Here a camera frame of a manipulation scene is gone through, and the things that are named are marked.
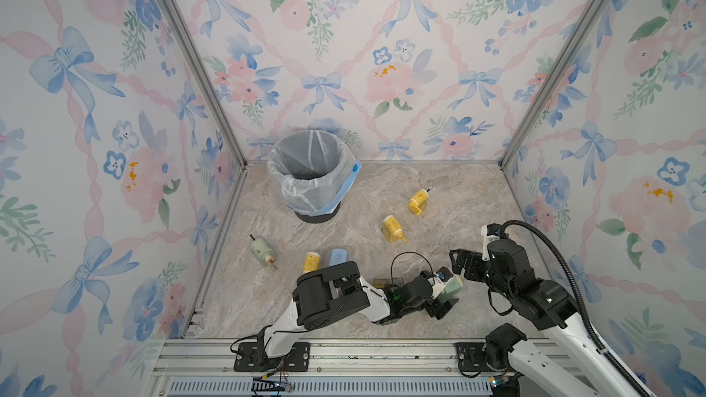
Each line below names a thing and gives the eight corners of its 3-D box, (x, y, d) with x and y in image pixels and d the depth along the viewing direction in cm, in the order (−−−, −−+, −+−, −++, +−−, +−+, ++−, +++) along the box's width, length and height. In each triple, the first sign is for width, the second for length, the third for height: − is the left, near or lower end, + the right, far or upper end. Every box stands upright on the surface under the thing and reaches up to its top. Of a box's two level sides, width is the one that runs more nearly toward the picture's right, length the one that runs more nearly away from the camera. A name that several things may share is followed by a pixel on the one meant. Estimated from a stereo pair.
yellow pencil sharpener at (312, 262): (307, 274, 91) (304, 263, 84) (309, 263, 93) (305, 252, 87) (320, 274, 91) (317, 263, 84) (321, 263, 93) (318, 252, 87)
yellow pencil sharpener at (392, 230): (396, 250, 96) (399, 239, 90) (378, 231, 101) (380, 219, 94) (406, 243, 98) (409, 231, 91) (388, 225, 102) (390, 212, 96)
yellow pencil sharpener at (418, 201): (404, 215, 106) (407, 203, 99) (414, 199, 111) (418, 186, 104) (416, 221, 104) (420, 209, 98) (426, 205, 109) (430, 192, 103)
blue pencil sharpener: (331, 268, 92) (329, 258, 86) (332, 258, 94) (330, 248, 88) (347, 268, 92) (347, 258, 86) (347, 259, 94) (347, 248, 88)
